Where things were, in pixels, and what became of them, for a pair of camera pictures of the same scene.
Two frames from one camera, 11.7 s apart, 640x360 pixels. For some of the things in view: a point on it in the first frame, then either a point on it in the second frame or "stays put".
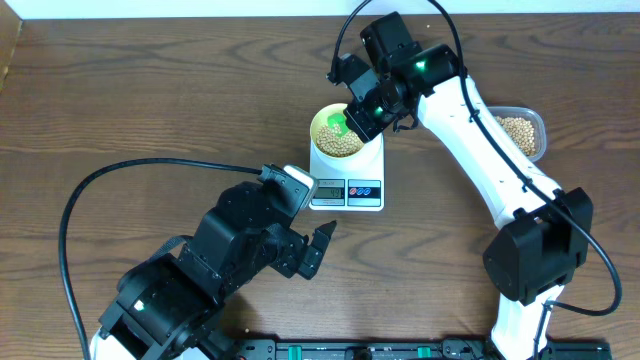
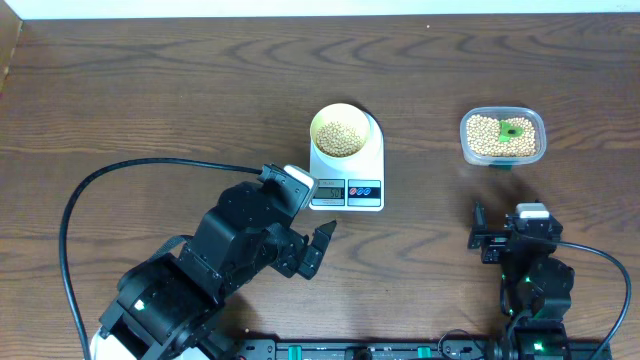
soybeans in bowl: x=332 y=144 stays put
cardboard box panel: x=10 y=30 stays put
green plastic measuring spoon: x=341 y=120 -> x=506 y=131
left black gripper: x=285 y=260 stays put
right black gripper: x=357 y=120 -> x=495 y=242
